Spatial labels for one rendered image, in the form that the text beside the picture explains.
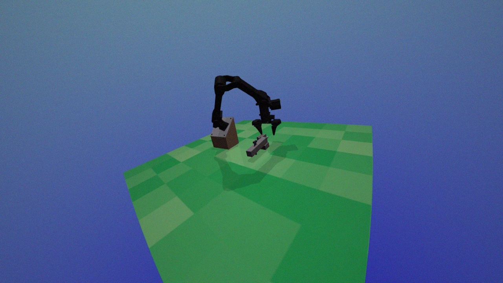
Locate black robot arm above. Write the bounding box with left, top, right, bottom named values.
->
left=211, top=75, right=281, bottom=131

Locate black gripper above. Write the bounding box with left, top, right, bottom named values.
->
left=252, top=111, right=281, bottom=135

